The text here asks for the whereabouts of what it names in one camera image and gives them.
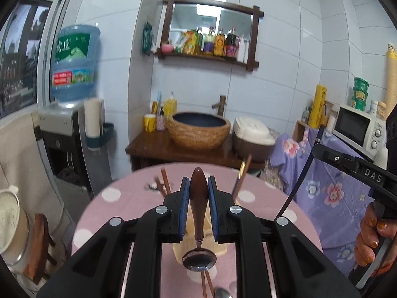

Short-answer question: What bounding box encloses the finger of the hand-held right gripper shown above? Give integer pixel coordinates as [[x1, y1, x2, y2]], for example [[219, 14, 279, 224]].
[[312, 144, 363, 177]]

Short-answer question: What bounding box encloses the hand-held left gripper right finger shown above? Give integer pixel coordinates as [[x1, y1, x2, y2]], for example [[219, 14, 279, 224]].
[[207, 175, 362, 298]]

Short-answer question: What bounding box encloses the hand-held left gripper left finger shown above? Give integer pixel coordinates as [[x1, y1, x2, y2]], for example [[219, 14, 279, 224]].
[[37, 176, 191, 298]]

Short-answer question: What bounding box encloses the wooden handle metal spoon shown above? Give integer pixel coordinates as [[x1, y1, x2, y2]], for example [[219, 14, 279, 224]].
[[181, 167, 218, 271]]

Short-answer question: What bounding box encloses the brown wooden chopstick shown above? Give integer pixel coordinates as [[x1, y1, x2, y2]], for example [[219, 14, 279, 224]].
[[154, 176, 169, 197], [159, 168, 172, 197]]

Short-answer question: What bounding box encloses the light wooden chopstick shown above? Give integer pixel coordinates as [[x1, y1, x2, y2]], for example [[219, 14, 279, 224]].
[[205, 271, 216, 298]]

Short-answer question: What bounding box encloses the person's right hand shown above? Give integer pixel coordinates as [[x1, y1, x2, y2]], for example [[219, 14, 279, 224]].
[[354, 203, 397, 277]]

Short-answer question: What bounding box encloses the white microwave oven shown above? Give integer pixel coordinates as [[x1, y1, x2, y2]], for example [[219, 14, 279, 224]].
[[333, 105, 389, 162]]

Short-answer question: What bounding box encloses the purple floral cloth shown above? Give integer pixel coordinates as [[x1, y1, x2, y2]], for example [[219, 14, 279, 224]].
[[270, 127, 397, 274]]

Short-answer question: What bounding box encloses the wooden box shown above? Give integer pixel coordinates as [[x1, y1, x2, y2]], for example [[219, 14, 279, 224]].
[[292, 119, 311, 144]]

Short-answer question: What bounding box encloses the yellow wrapped roll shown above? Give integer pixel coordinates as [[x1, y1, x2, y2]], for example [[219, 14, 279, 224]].
[[308, 84, 327, 129]]

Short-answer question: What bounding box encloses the grey patterned cushion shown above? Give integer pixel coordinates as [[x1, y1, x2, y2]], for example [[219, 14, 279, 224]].
[[259, 161, 286, 192]]

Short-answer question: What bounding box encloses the wooden vanity counter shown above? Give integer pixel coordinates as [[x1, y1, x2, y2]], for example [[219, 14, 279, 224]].
[[126, 129, 267, 172]]

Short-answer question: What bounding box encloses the woven pattern wash basin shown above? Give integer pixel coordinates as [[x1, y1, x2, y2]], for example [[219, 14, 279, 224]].
[[167, 111, 232, 153]]

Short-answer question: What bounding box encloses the brown and white rice cooker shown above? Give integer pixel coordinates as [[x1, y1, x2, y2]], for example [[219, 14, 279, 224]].
[[232, 116, 276, 164]]

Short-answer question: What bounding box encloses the small floral cup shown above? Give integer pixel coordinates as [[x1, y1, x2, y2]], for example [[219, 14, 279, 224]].
[[156, 107, 167, 131]]

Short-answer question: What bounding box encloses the yellow toothbrush cup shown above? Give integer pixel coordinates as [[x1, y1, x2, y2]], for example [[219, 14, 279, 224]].
[[143, 114, 157, 133]]

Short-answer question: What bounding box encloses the tall yellow cup stack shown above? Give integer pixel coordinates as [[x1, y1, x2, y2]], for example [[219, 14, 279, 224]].
[[385, 44, 397, 121]]

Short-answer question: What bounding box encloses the yellow soap pump bottle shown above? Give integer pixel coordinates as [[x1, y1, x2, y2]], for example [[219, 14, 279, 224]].
[[163, 91, 177, 121]]

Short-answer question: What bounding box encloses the bronze bamboo faucet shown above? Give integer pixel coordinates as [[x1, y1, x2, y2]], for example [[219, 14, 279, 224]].
[[212, 95, 227, 117]]

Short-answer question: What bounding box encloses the teal cup holder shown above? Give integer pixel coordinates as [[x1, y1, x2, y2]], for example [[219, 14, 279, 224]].
[[85, 123, 115, 149]]

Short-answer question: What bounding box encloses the cream paper cup stack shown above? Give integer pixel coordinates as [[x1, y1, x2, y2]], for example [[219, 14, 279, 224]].
[[84, 98, 104, 139]]

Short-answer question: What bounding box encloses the grey water dispenser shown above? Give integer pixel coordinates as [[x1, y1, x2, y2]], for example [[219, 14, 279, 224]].
[[38, 99, 114, 198]]

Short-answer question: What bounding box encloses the white plastic bottle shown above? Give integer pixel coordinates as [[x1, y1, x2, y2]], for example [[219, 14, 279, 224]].
[[237, 34, 250, 63]]

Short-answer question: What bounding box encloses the dark wooden stool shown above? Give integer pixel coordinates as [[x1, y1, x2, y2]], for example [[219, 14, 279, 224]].
[[23, 213, 58, 282]]

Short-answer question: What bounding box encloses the dark soy sauce bottle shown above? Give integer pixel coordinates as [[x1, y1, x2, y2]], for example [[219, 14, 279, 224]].
[[224, 27, 241, 59]]

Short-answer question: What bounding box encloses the orange label bottle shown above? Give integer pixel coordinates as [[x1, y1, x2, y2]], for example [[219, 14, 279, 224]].
[[215, 28, 226, 57]]

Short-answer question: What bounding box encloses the purple label bottle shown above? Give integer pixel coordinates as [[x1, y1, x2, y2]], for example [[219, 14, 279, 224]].
[[203, 26, 215, 56]]

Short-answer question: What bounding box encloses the yellow seasoning packet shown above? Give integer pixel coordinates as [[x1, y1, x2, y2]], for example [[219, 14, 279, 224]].
[[183, 30, 198, 55]]

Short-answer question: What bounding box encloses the beige cloth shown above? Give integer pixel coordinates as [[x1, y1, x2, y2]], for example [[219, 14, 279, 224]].
[[0, 113, 63, 222]]

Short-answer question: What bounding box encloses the cream pot with lid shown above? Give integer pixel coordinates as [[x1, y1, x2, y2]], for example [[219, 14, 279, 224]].
[[0, 185, 32, 268]]

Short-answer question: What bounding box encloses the blue water bottle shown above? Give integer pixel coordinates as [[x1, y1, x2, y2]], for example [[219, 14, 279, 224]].
[[50, 25, 101, 101]]

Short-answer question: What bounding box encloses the wooden framed mirror shelf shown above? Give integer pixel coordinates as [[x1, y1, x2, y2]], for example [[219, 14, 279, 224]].
[[155, 0, 264, 72]]

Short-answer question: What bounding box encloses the thin black cable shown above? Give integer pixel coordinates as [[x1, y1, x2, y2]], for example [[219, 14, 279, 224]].
[[274, 125, 326, 222]]

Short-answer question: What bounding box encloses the green wall packet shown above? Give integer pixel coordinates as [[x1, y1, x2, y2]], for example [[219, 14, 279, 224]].
[[142, 22, 155, 55]]

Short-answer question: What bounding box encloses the sliding window frame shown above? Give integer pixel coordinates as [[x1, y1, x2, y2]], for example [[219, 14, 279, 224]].
[[0, 0, 67, 120]]

